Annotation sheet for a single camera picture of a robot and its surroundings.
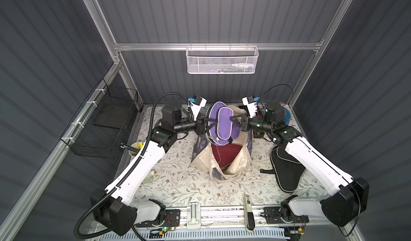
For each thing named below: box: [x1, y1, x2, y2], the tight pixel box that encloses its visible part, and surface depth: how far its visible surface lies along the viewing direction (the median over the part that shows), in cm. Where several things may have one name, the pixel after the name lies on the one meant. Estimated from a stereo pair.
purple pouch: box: [208, 101, 241, 146], surface depth 71 cm
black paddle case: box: [270, 145, 306, 193], surface depth 83 cm
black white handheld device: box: [242, 193, 256, 232], surface depth 72 cm
